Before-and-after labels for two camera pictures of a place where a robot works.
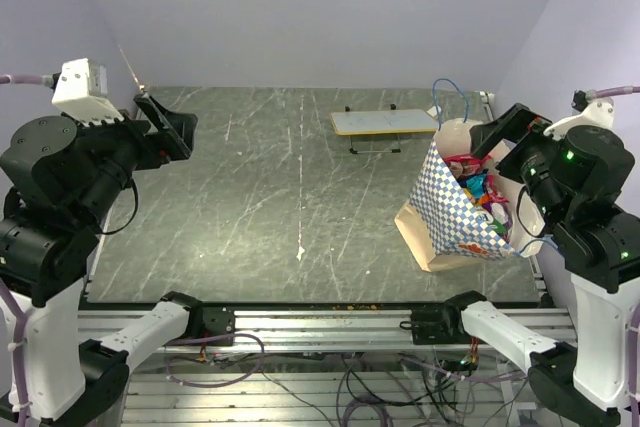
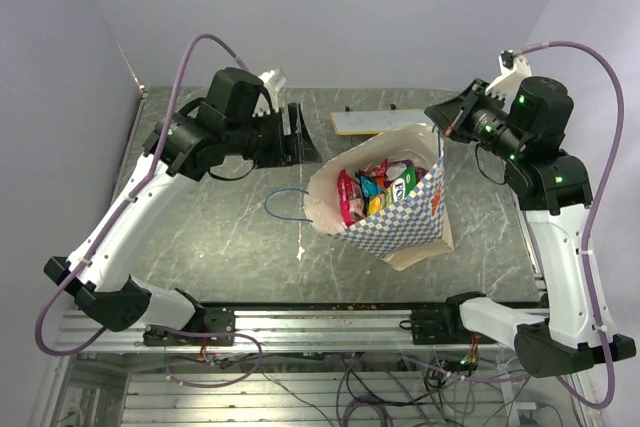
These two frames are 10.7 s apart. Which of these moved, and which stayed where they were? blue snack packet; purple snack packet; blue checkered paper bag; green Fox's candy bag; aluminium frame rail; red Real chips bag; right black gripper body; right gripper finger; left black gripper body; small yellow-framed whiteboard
Moved: purple snack packet; red Real chips bag; left black gripper body; right black gripper body; green Fox's candy bag; blue snack packet; blue checkered paper bag; right gripper finger
Stayed: aluminium frame rail; small yellow-framed whiteboard
